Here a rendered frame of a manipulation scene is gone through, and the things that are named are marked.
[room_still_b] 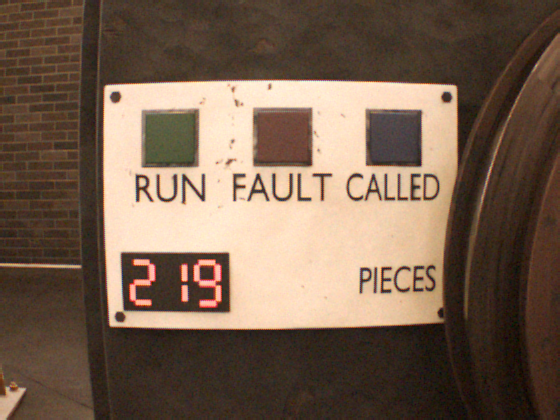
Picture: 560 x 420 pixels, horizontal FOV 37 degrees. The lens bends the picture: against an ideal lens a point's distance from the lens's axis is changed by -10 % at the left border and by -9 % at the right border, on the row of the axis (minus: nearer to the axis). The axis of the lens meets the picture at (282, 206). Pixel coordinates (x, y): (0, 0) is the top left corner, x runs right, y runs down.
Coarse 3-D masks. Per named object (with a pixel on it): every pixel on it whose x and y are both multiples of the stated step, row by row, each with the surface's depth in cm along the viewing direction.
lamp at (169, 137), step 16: (176, 112) 63; (192, 112) 63; (160, 128) 63; (176, 128) 63; (192, 128) 63; (160, 144) 63; (176, 144) 63; (192, 144) 63; (160, 160) 63; (176, 160) 63; (192, 160) 63
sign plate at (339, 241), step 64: (128, 128) 63; (256, 128) 64; (320, 128) 64; (448, 128) 65; (128, 192) 64; (192, 192) 64; (256, 192) 64; (320, 192) 65; (384, 192) 65; (448, 192) 65; (128, 256) 64; (192, 256) 64; (256, 256) 65; (320, 256) 65; (384, 256) 66; (128, 320) 65; (192, 320) 65; (256, 320) 66; (320, 320) 66; (384, 320) 66
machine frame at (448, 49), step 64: (128, 0) 64; (192, 0) 65; (256, 0) 65; (320, 0) 65; (384, 0) 65; (448, 0) 66; (512, 0) 66; (128, 64) 65; (192, 64) 65; (256, 64) 65; (320, 64) 66; (384, 64) 66; (448, 64) 66; (128, 384) 68; (192, 384) 68; (256, 384) 68; (320, 384) 68; (384, 384) 69; (448, 384) 69
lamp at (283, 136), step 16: (272, 112) 63; (288, 112) 63; (304, 112) 64; (272, 128) 64; (288, 128) 64; (304, 128) 64; (272, 144) 64; (288, 144) 64; (304, 144) 64; (272, 160) 64; (288, 160) 64; (304, 160) 64
